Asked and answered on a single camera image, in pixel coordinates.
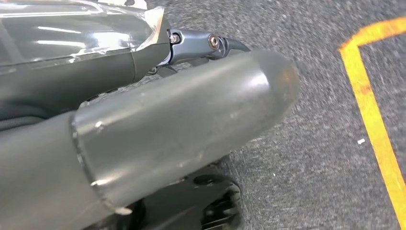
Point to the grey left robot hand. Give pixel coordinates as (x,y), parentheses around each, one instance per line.
(158,127)

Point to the small white floor scrap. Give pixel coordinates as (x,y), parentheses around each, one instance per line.
(361,141)

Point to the yellow floor tape square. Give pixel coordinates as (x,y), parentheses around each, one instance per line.
(364,95)

